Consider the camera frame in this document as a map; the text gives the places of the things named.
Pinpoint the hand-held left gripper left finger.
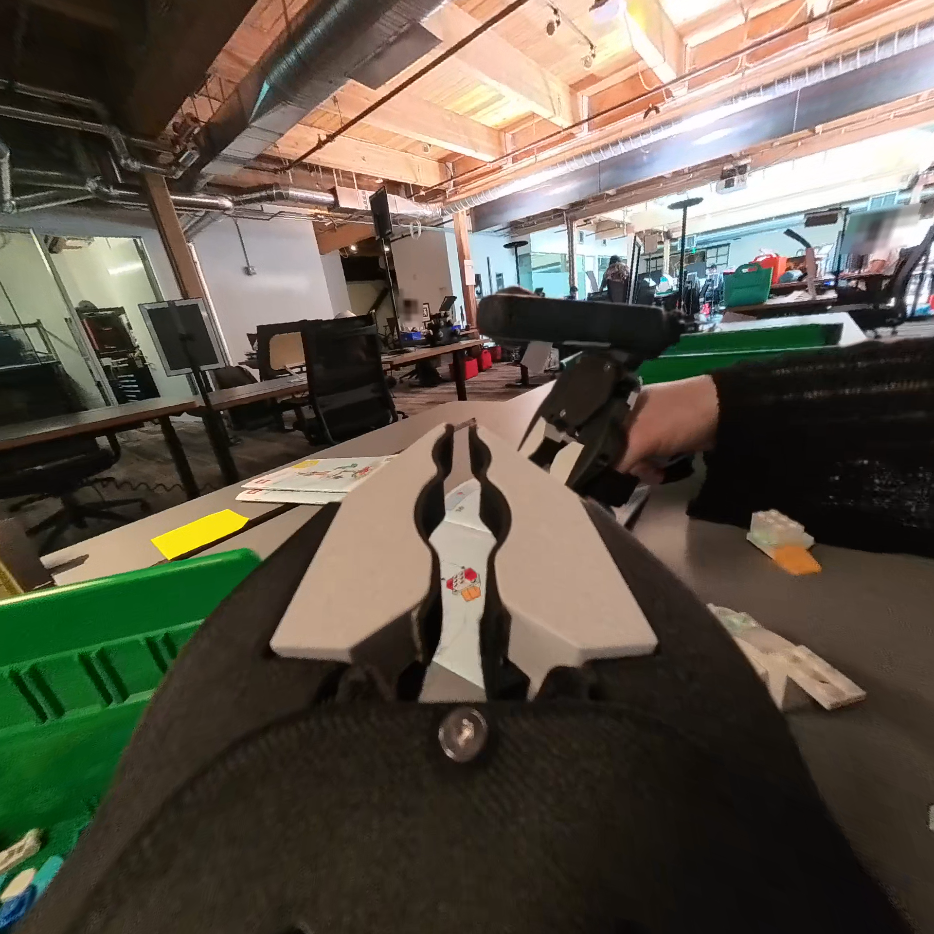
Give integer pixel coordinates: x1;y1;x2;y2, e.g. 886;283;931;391
270;422;449;666

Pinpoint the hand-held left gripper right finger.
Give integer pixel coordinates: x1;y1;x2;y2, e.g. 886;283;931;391
469;422;659;700

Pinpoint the person's right forearm black sleeve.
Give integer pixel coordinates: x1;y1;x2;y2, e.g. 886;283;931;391
686;337;934;559

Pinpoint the clear lego brick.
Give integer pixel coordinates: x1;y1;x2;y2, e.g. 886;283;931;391
747;508;815;550

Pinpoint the orange lego piece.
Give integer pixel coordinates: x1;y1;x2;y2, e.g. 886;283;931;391
770;543;823;577

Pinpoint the white lego assembly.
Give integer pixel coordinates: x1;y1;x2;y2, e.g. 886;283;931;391
708;604;868;713

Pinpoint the white lego brick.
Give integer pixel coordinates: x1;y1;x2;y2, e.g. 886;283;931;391
0;828;44;874

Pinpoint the blue lego brick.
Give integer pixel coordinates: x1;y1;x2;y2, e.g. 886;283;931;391
0;855;66;929

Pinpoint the person's right hand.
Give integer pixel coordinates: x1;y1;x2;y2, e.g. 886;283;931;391
624;374;721;486

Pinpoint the closed instruction booklet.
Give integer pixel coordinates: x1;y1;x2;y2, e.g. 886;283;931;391
235;486;348;506
241;456;396;495

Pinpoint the open instruction booklet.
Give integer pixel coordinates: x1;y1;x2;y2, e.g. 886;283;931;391
427;478;499;703

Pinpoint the yellow sticky note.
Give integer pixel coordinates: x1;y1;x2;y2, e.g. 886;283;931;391
151;508;250;561

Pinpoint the green tote bag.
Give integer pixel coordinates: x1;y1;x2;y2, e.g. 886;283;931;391
721;261;773;308

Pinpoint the green plastic bin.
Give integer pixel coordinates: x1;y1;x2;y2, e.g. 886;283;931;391
0;547;262;934
635;321;847;388

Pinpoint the black mesh office chair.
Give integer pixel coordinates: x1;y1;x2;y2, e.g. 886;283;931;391
298;312;410;448

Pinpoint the framed board on stand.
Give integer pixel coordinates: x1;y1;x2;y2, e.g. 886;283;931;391
138;297;242;486

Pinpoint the long wooden desk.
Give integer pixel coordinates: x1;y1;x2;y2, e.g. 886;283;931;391
0;396;201;504

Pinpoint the dark office chair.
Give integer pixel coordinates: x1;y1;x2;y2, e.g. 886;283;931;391
0;387;150;557

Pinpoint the spiral metal air duct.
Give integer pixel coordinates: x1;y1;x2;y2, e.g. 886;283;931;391
193;0;442;180

